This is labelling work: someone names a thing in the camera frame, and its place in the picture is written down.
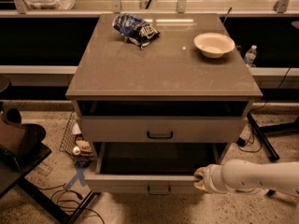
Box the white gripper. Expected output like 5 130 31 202
193 164 227 193

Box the grey drawer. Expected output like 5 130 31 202
84 142 229 195
78 116 247 143

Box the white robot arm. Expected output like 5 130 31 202
193 160 299 197

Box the grey drawer cabinet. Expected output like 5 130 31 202
64 12 263 173

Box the grey top drawer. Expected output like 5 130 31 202
78 116 247 143

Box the black stand leg right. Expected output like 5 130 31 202
247 114 299 162

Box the blue tape cross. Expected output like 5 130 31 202
65 167 87 189

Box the clear plastic water bottle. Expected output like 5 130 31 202
244 45 257 67

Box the white paper bowl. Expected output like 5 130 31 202
193 33 235 59

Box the blue crumpled chip bag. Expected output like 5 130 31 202
112 13 161 49

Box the black table leg base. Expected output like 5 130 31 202
17 177 96 224

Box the black power adapter cable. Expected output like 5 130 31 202
235 131 263 154

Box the wire mesh basket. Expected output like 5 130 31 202
59 113 93 162

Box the black floor cable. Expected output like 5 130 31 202
34 184 106 224

